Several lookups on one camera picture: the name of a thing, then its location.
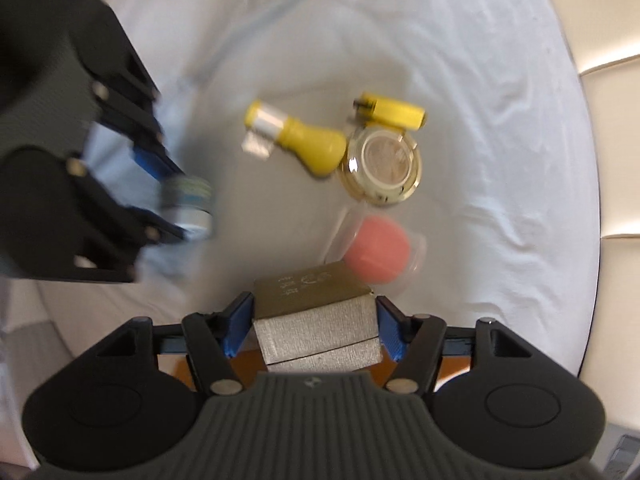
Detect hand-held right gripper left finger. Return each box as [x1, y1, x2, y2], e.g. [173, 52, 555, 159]
[95, 291, 254, 395]

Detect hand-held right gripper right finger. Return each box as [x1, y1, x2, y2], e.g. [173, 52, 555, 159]
[375, 295, 534, 394]

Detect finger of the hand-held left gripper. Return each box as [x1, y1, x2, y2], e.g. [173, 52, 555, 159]
[64, 154, 202, 284]
[75, 2, 184, 184]

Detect small glitter jar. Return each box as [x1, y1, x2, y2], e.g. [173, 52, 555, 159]
[158, 175, 215, 241]

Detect small gold box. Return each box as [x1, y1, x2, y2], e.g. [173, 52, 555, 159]
[252, 259, 385, 374]

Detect pink sponge in clear case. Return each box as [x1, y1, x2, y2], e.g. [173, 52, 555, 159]
[323, 207, 427, 291]

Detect yellow bulb-shaped bottle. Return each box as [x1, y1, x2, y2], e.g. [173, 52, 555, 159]
[242, 99, 348, 177]

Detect round gold powder compact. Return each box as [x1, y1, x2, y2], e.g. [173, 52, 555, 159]
[335, 127, 423, 207]

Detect yellow cylindrical gadget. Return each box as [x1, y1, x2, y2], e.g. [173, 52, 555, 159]
[352, 92, 429, 130]

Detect cream padded headboard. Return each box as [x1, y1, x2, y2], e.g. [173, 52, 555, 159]
[534, 0, 640, 392]

